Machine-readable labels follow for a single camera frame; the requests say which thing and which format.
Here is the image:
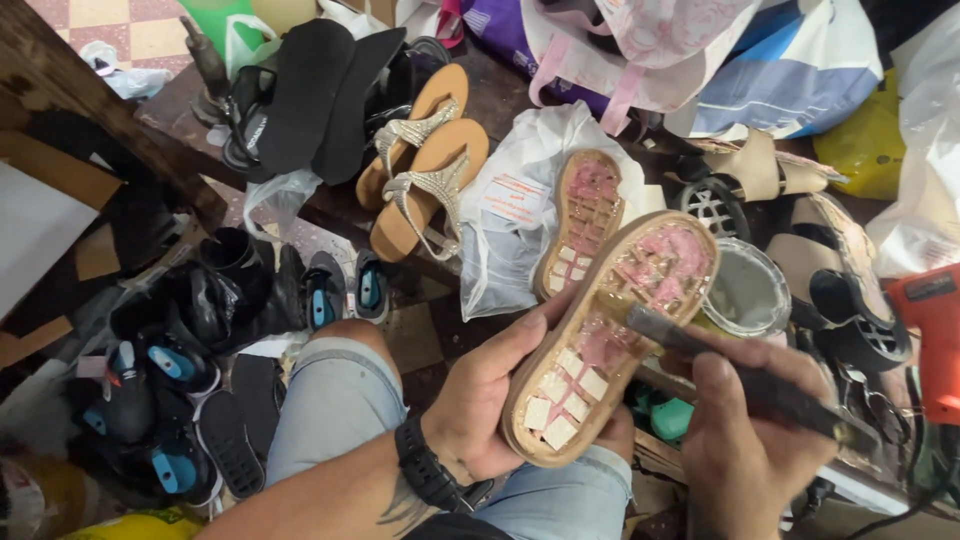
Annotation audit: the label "black flip flop sole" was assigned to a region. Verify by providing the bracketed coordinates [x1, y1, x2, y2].
[229, 353, 288, 460]
[195, 389, 267, 501]

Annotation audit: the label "black strap sandals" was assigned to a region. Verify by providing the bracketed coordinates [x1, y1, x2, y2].
[220, 64, 280, 185]

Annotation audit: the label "tan shoe sole with pink glue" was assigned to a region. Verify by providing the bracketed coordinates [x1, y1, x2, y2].
[501, 210, 722, 470]
[533, 148, 628, 303]

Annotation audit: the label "yellow container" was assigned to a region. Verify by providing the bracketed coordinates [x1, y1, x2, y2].
[61, 507, 205, 540]

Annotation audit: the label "dark glue brush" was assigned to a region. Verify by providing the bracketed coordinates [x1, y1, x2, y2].
[596, 291, 880, 451]

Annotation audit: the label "open glue can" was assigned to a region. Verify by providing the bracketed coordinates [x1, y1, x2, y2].
[699, 237, 793, 340]

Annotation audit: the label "crumpled clear plastic bag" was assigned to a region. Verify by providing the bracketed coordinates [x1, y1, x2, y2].
[78, 39, 175, 102]

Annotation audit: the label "white board with cardboard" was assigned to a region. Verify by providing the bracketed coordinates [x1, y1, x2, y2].
[0, 129, 125, 320]

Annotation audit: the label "person's denim shorts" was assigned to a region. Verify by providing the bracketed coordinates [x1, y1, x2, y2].
[265, 336, 635, 540]

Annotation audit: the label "pink and white bag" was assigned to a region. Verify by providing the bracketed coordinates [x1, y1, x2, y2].
[521, 0, 762, 138]

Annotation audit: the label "grey and blue child shoe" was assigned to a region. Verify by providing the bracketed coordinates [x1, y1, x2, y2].
[351, 248, 392, 326]
[302, 250, 348, 332]

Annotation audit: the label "blue and white bag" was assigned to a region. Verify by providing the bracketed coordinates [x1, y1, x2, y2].
[663, 0, 886, 142]

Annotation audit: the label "teal plastic shoe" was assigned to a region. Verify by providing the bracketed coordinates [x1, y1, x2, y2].
[626, 381, 696, 445]

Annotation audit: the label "heap of black boots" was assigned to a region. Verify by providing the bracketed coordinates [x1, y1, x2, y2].
[108, 226, 310, 355]

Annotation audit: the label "heap of black and blue shoes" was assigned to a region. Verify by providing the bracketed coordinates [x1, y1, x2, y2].
[66, 337, 225, 510]

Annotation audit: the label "large clear plastic bag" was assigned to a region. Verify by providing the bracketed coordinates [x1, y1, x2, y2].
[864, 13, 960, 280]

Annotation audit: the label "yellow plastic bag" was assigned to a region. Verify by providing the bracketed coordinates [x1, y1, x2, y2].
[812, 69, 907, 201]

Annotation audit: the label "person's left hand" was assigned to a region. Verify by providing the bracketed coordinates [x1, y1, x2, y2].
[421, 291, 636, 487]

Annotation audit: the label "tan sandal with silver straps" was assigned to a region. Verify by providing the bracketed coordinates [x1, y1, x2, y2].
[369, 117, 491, 264]
[354, 63, 471, 212]

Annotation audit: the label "dark wooden bench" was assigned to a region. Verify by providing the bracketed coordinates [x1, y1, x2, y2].
[0, 0, 229, 234]

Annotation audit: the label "purple bag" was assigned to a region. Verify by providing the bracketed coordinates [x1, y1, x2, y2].
[459, 0, 612, 117]

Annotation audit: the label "small clear plastic bag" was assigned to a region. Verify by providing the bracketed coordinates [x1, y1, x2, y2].
[241, 168, 325, 245]

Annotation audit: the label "black shoe insole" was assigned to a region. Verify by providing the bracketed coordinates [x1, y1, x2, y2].
[257, 18, 358, 178]
[310, 27, 408, 187]

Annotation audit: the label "black power cable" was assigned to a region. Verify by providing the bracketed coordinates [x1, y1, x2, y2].
[840, 450, 960, 540]

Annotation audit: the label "black wrist watch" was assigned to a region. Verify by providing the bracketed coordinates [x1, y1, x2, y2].
[394, 414, 496, 516]

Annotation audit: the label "person's right hand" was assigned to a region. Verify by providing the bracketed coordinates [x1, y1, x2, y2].
[658, 328, 840, 540]

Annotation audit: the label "white plastic bag with label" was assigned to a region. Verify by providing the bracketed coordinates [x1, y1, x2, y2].
[456, 100, 667, 324]

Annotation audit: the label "metal pliers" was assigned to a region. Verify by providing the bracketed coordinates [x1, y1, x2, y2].
[834, 363, 915, 447]

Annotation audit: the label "beige wedge sandal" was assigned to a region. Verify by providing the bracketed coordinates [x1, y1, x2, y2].
[763, 192, 915, 374]
[669, 129, 850, 243]

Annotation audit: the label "orange heat gun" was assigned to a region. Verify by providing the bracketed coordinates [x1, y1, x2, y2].
[883, 262, 960, 429]

